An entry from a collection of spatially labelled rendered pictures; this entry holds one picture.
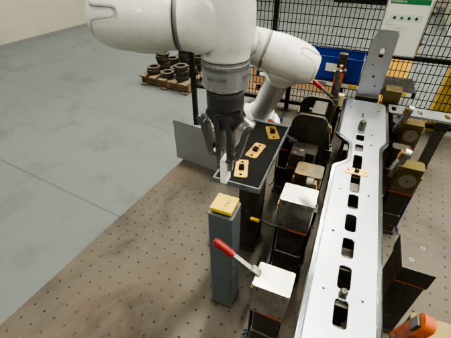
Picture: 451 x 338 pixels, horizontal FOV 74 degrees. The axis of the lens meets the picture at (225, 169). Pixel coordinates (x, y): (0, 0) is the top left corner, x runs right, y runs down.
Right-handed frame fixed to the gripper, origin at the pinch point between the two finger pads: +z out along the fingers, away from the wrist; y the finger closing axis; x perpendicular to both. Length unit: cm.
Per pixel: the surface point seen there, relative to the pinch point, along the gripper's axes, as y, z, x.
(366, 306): 39.0, 27.1, -5.0
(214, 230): -1.8, 19.0, -3.6
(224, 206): 0.3, 11.1, -1.3
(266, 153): 3.5, 11.2, 25.4
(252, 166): 1.7, 11.2, 17.2
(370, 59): 31, 8, 122
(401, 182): 50, 29, 52
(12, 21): -579, 86, 360
